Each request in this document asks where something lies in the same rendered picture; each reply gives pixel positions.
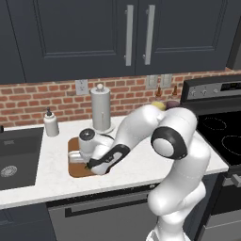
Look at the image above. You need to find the purple rounded object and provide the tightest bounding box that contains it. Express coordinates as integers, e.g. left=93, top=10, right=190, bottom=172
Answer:
left=165, top=100, right=181, bottom=111

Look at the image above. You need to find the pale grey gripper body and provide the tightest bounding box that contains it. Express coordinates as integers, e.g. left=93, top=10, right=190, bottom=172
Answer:
left=67, top=150, right=87, bottom=165

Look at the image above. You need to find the long grey cupboard handle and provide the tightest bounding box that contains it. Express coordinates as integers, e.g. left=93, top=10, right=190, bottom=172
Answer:
left=143, top=4, right=156, bottom=66
left=123, top=4, right=135, bottom=67

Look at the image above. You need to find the wide dark cupboard door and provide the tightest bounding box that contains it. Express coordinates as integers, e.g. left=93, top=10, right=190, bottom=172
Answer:
left=6, top=0, right=139, bottom=84

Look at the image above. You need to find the white soap dispenser bottle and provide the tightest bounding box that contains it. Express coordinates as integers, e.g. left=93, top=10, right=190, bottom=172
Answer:
left=42, top=106, right=60, bottom=138

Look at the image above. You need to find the white wall socket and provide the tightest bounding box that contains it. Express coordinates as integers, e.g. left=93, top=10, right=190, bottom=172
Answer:
left=74, top=78, right=90, bottom=96
left=146, top=74, right=160, bottom=90
left=160, top=73, right=173, bottom=89

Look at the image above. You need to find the grey paper towel holder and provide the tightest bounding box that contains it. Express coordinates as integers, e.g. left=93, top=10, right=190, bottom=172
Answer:
left=89, top=83, right=116, bottom=135

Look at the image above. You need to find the black dishwasher handle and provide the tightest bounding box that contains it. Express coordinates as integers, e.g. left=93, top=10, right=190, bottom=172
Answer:
left=64, top=197, right=151, bottom=218

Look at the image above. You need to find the grey dishwasher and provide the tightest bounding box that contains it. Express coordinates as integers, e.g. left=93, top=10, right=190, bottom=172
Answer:
left=46, top=187, right=159, bottom=241

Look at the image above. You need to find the black kitchen sink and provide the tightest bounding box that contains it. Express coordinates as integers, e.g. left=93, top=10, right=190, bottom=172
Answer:
left=0, top=126, right=45, bottom=192

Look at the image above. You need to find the narrow dark cupboard door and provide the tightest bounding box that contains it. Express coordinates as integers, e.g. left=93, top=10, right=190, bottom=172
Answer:
left=0, top=0, right=26, bottom=86

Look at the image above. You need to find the steel oven door handle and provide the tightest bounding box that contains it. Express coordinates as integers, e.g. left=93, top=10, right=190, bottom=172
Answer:
left=222, top=173, right=241, bottom=188

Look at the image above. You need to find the dark base cupboard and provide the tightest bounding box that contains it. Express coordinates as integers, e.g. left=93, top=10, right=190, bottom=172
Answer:
left=0, top=201, right=57, bottom=241

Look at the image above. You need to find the dark range hood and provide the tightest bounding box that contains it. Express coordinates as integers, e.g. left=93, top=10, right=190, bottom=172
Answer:
left=225, top=0, right=241, bottom=72

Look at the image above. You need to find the black and steel stove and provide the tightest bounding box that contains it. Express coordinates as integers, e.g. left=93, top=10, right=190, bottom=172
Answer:
left=180, top=73, right=241, bottom=241

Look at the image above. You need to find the brown wooden cutting board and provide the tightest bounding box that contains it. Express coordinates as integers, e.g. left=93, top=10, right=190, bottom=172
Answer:
left=67, top=137, right=102, bottom=179

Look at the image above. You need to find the yellow sponge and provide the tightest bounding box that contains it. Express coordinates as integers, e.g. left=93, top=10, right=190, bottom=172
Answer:
left=150, top=100, right=167, bottom=112

